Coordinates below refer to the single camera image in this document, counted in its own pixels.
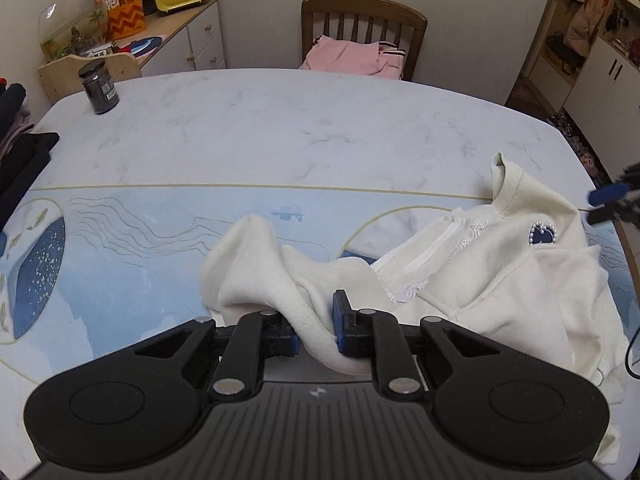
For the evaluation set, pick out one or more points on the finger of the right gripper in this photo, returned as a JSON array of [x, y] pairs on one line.
[[609, 194], [603, 214]]

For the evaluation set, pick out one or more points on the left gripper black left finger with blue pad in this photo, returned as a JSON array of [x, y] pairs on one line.
[[256, 338]]

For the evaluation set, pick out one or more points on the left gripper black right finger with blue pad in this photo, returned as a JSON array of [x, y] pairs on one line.
[[377, 336]]

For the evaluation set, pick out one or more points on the cream white sweatshirt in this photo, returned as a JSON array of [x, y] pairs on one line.
[[519, 270]]

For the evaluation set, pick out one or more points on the stack of dark folded clothes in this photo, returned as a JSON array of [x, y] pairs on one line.
[[24, 153]]

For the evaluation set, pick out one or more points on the pink folded garment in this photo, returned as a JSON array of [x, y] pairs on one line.
[[380, 59]]

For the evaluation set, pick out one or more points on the dark glass jar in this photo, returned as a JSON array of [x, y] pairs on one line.
[[99, 86]]

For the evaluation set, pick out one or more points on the white drawer cabinet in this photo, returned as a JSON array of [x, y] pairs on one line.
[[181, 41]]

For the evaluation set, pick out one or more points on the brown wooden chair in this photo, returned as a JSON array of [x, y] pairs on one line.
[[365, 22]]

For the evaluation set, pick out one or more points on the clear plastic terrarium box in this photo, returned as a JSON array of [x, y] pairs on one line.
[[71, 27]]

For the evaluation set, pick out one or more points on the orange snack bag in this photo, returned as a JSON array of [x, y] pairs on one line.
[[124, 18]]

